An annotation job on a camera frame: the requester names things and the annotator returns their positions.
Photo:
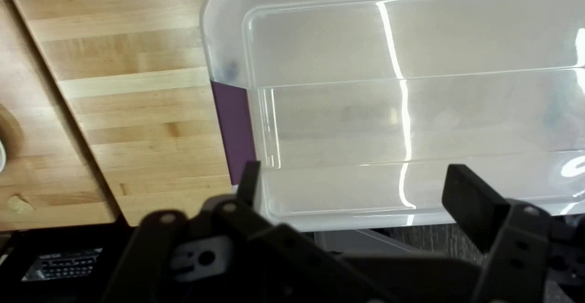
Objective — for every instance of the black device with grey panel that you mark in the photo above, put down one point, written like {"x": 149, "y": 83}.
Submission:
{"x": 64, "y": 264}

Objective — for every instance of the white dish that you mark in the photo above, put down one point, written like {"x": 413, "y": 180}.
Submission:
{"x": 2, "y": 156}

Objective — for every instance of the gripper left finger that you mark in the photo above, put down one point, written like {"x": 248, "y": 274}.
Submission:
{"x": 256, "y": 243}

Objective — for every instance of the clear plastic storage box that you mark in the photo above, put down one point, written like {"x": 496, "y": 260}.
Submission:
{"x": 393, "y": 102}

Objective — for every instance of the purple box latch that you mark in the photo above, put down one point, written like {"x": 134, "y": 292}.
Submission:
{"x": 234, "y": 129}

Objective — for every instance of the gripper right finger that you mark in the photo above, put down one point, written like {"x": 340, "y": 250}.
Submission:
{"x": 475, "y": 207}

